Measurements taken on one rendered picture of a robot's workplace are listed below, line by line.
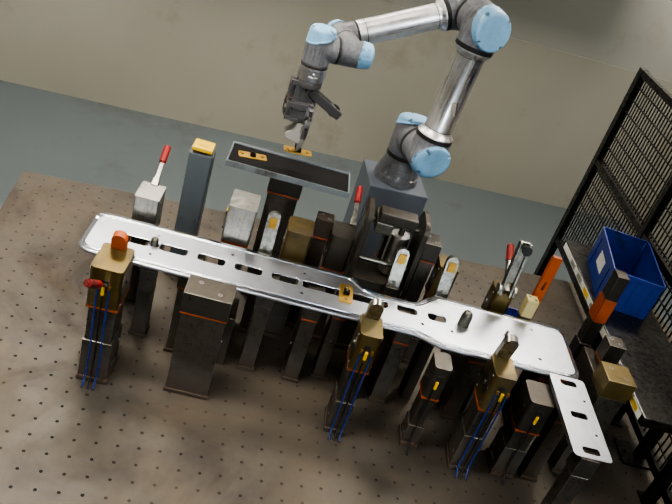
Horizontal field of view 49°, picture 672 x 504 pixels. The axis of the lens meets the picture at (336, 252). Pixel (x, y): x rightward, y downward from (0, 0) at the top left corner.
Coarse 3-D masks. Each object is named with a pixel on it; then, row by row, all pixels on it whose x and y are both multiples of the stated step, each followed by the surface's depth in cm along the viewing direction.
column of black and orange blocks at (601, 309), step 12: (612, 276) 215; (624, 276) 212; (612, 288) 213; (624, 288) 213; (600, 300) 218; (612, 300) 215; (600, 312) 217; (588, 324) 222; (600, 324) 220; (576, 336) 227; (588, 336) 222; (576, 348) 225
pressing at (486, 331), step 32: (96, 224) 196; (128, 224) 200; (160, 256) 192; (192, 256) 196; (224, 256) 200; (256, 256) 204; (256, 288) 192; (288, 288) 196; (384, 320) 196; (416, 320) 200; (448, 320) 204; (480, 320) 209; (512, 320) 214; (480, 352) 196; (544, 352) 205
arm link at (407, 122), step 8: (408, 112) 240; (400, 120) 235; (408, 120) 233; (416, 120) 232; (424, 120) 235; (400, 128) 236; (408, 128) 233; (416, 128) 232; (392, 136) 240; (400, 136) 235; (392, 144) 240; (400, 144) 234; (392, 152) 240; (400, 152) 238
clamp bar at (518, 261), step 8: (520, 240) 209; (520, 248) 209; (528, 248) 206; (520, 256) 211; (512, 264) 211; (520, 264) 212; (512, 272) 213; (520, 272) 212; (504, 280) 213; (512, 280) 214; (504, 288) 214; (512, 288) 214
